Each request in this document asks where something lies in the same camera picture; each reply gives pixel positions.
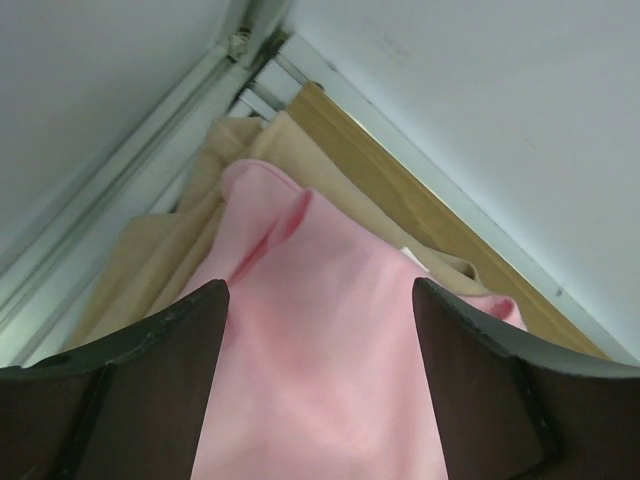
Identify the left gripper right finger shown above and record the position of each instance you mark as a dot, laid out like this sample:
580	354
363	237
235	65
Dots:
510	405

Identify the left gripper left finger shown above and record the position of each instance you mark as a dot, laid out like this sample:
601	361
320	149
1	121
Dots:
127	406

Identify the pink t shirt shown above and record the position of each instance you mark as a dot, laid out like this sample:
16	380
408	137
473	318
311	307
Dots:
320	374

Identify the folded beige t shirt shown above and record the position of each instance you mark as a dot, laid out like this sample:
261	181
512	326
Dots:
156	255

